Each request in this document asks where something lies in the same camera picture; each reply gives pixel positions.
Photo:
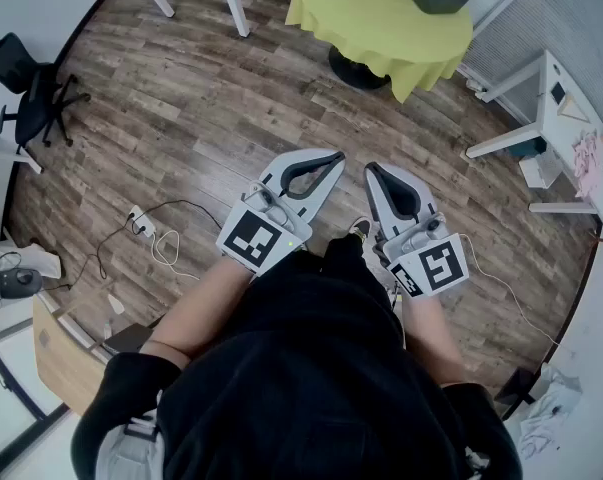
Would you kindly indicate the person's black trousers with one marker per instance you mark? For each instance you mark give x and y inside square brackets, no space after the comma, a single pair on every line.
[321,293]

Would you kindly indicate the black framed glass door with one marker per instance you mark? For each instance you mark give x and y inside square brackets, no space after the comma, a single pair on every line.
[11,408]

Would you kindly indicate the white crumpled cloth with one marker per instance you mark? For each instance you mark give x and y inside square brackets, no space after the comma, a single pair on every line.
[546,413]

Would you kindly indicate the black round table base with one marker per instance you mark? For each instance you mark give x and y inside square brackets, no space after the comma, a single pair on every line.
[353,70]

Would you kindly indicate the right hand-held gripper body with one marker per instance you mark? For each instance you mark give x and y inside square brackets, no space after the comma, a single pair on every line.
[441,265]

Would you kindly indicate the pink crumpled cloth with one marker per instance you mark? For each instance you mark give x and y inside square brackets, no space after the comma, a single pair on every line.
[588,168]

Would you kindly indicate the teal cloth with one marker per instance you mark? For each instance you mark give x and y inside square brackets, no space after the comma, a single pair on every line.
[526,148]

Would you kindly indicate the white desk with grommet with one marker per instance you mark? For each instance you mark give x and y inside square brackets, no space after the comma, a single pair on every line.
[561,133]

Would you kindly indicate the person's black shirt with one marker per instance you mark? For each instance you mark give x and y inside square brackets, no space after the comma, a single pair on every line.
[306,408]

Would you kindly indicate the black round device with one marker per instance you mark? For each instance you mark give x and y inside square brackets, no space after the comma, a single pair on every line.
[18,283]

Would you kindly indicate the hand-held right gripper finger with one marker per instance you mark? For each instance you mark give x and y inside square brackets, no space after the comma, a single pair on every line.
[422,193]
[378,208]

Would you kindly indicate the person's dark sneaker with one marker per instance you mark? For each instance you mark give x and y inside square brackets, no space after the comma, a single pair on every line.
[360,228]

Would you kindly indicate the round yellow-green table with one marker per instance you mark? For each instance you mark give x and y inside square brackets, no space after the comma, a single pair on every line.
[371,23]

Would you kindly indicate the black phone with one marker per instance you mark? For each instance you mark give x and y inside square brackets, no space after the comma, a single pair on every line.
[558,92]

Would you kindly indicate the light wooden cabinet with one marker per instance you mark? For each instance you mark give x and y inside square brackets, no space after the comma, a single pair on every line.
[61,363]

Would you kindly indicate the dark brown box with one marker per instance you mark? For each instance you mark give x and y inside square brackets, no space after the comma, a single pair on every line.
[128,340]

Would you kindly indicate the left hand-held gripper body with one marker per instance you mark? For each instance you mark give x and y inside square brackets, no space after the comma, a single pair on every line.
[253,238]

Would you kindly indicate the black office chair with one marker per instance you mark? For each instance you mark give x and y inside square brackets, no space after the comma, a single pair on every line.
[33,103]

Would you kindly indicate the wooden triangle hanger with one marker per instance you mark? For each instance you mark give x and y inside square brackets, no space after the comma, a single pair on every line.
[563,113]

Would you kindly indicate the person's left forearm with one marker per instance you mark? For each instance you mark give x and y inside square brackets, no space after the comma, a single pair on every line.
[201,308]

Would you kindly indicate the person's right forearm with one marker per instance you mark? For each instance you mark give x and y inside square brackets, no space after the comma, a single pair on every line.
[431,338]

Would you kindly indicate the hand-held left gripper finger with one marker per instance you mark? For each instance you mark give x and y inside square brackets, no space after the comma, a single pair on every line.
[326,194]
[281,162]

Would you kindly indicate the white basket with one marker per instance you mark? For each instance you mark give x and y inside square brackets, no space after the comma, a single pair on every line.
[541,168]

